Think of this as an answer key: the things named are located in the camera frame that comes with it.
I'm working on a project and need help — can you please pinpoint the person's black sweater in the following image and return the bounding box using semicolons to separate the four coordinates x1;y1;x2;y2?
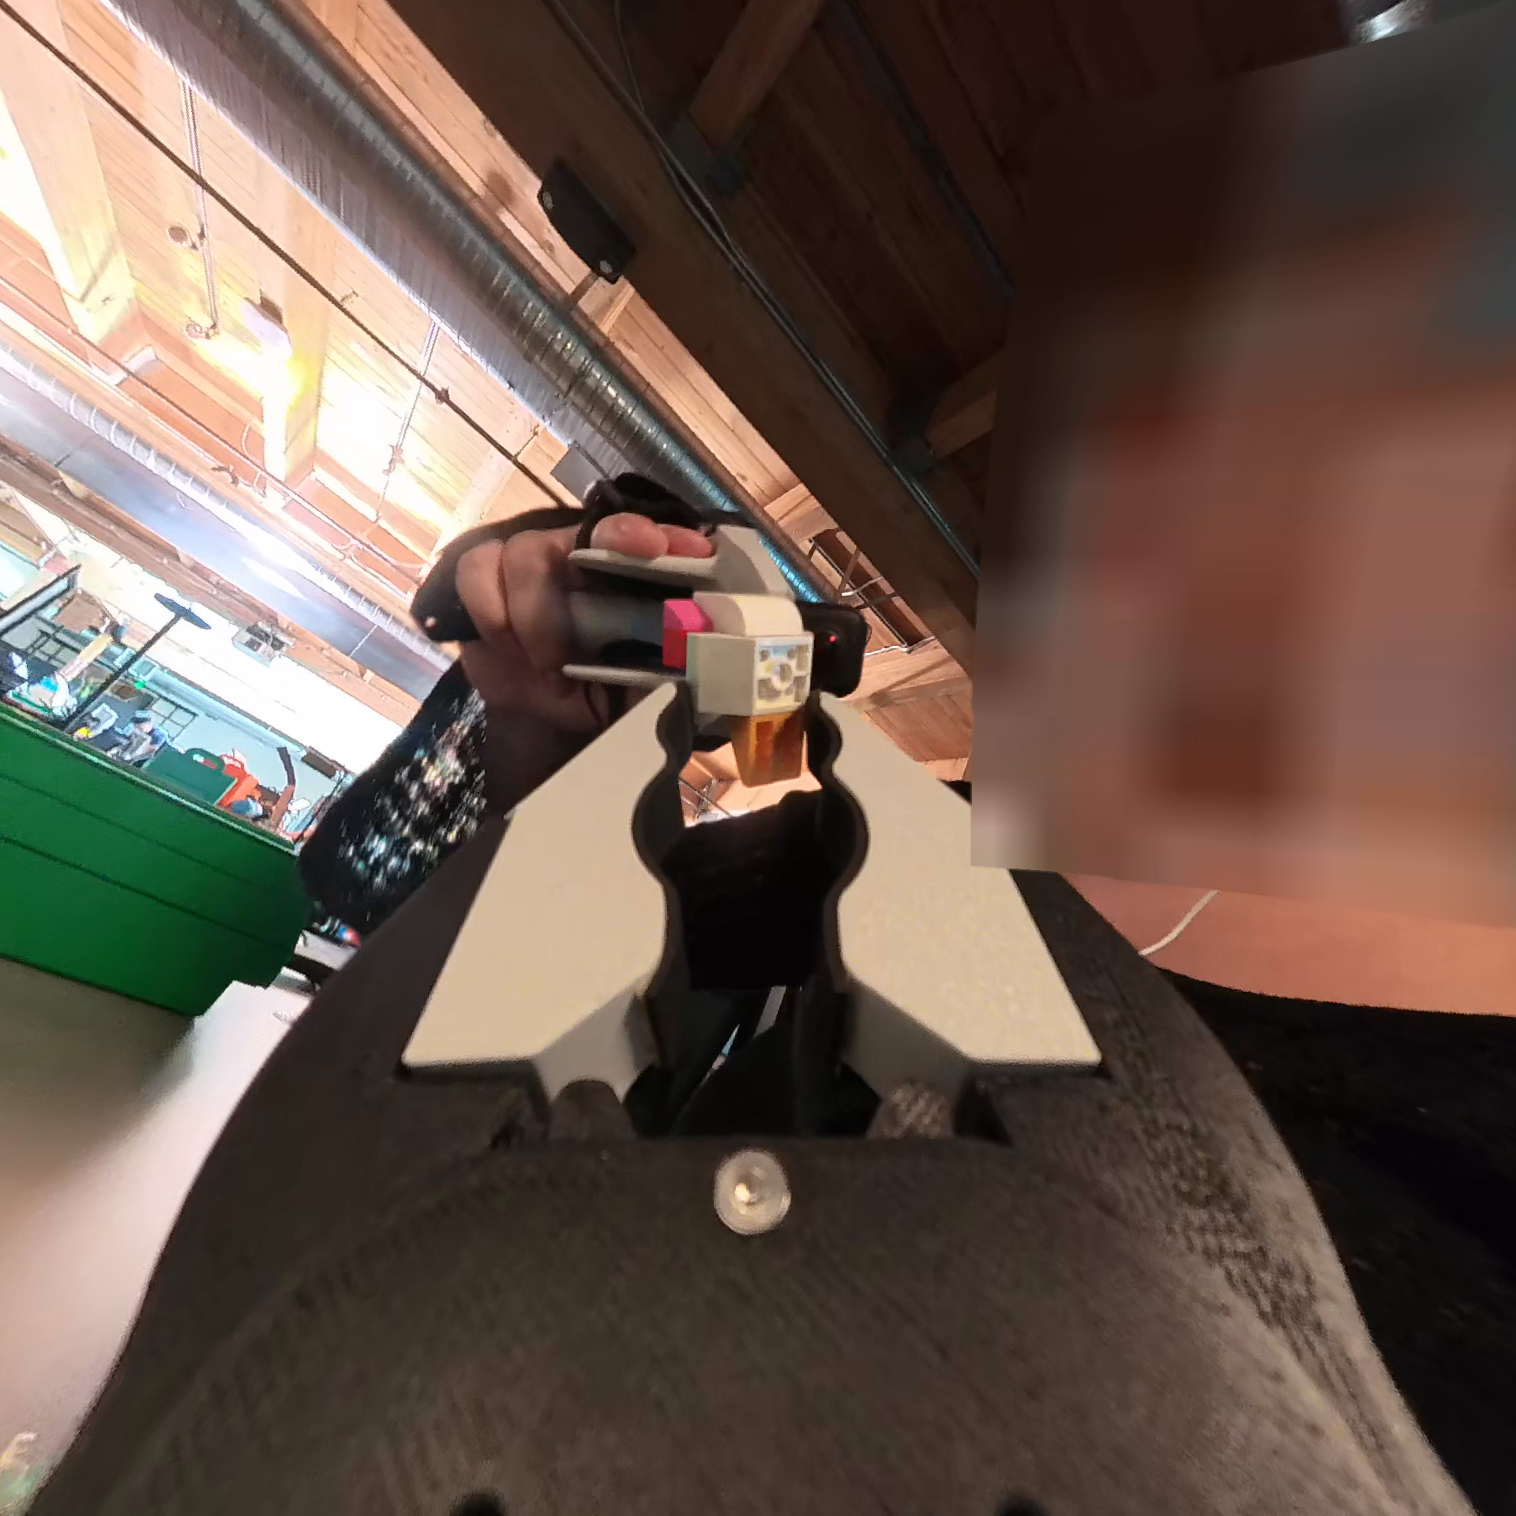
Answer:
655;786;1516;1516

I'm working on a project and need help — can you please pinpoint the green plastic bin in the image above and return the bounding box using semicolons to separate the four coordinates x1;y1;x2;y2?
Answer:
0;709;312;1019

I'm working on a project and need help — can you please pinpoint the thin white cable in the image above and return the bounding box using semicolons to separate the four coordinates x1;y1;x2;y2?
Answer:
1136;887;1222;957

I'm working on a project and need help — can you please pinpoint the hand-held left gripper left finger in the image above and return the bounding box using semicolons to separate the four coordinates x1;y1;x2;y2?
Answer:
400;684;697;1099

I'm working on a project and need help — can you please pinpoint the black ceiling box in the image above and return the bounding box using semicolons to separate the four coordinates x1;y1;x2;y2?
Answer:
537;158;641;285

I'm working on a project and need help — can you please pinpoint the person's right hand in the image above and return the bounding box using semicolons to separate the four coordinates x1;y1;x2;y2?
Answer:
454;516;717;737

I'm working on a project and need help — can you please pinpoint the black floor stand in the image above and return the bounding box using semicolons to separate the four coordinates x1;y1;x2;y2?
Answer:
71;588;212;730

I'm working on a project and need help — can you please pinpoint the small white lego assembly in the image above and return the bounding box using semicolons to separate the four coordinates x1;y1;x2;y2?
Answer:
660;588;821;786

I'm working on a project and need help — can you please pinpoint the spiral metal ventilation duct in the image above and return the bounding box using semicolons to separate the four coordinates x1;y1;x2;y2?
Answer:
99;0;835;599

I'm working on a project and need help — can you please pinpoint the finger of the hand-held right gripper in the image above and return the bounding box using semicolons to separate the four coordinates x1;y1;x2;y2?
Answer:
714;526;794;595

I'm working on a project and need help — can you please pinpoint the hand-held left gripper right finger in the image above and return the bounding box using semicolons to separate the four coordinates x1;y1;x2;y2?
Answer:
806;697;1105;1092

